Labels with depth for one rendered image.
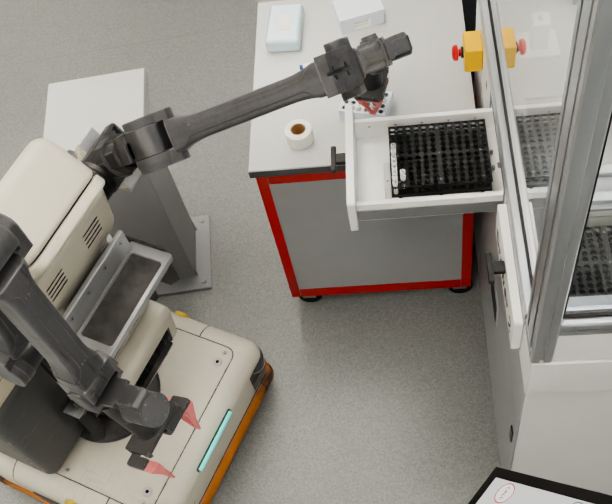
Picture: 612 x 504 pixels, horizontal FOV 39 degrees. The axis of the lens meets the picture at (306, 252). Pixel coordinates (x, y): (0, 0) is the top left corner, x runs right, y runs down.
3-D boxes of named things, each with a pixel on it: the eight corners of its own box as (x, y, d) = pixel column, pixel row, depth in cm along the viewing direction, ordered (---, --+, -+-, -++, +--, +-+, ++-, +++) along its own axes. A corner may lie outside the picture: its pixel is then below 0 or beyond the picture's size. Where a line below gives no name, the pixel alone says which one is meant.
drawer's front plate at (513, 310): (510, 350, 175) (514, 325, 166) (495, 231, 191) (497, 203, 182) (519, 349, 175) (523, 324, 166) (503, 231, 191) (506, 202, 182)
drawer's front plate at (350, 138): (351, 232, 196) (346, 204, 187) (349, 134, 212) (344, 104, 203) (358, 231, 196) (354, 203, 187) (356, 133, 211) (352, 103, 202)
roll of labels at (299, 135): (281, 145, 220) (279, 134, 217) (295, 125, 223) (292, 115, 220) (305, 153, 218) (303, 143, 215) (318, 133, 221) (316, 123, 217)
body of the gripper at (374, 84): (389, 73, 212) (387, 51, 205) (380, 104, 207) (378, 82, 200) (363, 70, 213) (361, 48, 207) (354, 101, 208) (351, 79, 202)
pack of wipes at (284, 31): (300, 52, 237) (298, 40, 234) (266, 53, 239) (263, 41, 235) (305, 14, 245) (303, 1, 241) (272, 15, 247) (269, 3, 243)
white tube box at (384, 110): (339, 120, 222) (337, 110, 219) (347, 96, 226) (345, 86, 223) (386, 126, 219) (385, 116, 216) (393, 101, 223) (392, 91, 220)
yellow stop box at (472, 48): (461, 73, 214) (462, 52, 208) (459, 52, 218) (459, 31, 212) (482, 71, 214) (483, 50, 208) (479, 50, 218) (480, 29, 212)
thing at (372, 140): (358, 222, 196) (356, 206, 190) (355, 134, 209) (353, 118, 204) (538, 209, 191) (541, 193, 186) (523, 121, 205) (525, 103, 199)
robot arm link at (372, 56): (315, 47, 157) (337, 104, 159) (345, 35, 155) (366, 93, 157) (358, 36, 197) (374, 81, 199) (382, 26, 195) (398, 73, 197)
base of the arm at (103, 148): (107, 122, 171) (75, 167, 166) (127, 113, 165) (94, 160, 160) (141, 151, 175) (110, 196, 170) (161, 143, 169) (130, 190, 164)
